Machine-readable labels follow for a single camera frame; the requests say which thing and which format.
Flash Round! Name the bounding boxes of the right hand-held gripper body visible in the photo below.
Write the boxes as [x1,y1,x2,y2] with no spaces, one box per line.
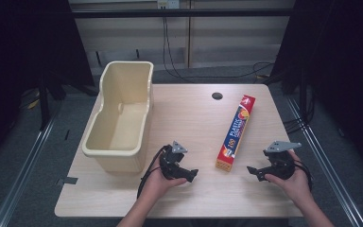
[263,140,303,181]

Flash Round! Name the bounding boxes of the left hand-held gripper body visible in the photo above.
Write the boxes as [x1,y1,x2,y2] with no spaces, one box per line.
[159,140,189,181]

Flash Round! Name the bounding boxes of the long red plastic wrap box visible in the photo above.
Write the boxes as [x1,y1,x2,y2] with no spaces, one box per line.
[215,94,256,173]

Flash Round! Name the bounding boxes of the cream plastic bin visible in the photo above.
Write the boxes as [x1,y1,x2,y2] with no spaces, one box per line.
[81,61,155,174]

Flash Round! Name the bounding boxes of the person's right hand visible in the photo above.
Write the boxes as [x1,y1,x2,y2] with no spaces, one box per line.
[264,149,315,208]

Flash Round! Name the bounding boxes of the person's left hand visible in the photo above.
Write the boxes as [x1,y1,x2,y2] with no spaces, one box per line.
[140,166,188,203]

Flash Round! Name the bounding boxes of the black tape piece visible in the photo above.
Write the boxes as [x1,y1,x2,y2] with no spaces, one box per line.
[56,176,78,186]

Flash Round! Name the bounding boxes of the black curtain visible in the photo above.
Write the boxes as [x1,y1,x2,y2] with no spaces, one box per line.
[0,0,96,171]
[268,0,363,178]

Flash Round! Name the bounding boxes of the black horizontal bar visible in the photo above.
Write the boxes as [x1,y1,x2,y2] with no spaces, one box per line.
[71,9,295,19]

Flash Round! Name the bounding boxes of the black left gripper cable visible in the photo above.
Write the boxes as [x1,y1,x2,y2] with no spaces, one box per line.
[136,145,172,200]

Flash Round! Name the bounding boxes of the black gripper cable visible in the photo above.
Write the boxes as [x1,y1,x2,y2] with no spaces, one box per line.
[292,159,314,193]
[136,145,172,200]

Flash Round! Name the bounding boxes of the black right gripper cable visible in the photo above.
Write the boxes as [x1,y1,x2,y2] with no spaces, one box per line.
[292,159,314,193]

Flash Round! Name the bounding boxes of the black floor cables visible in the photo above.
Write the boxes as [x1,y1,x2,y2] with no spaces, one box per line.
[282,94,316,135]

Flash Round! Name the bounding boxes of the metal floor rail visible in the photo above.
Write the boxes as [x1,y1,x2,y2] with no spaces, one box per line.
[285,94,363,227]
[0,99,64,227]

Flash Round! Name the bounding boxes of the black hanging cables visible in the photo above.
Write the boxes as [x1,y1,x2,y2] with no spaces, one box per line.
[162,16,276,81]

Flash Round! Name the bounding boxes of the white wall power outlet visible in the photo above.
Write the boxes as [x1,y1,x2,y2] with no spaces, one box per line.
[157,0,181,9]

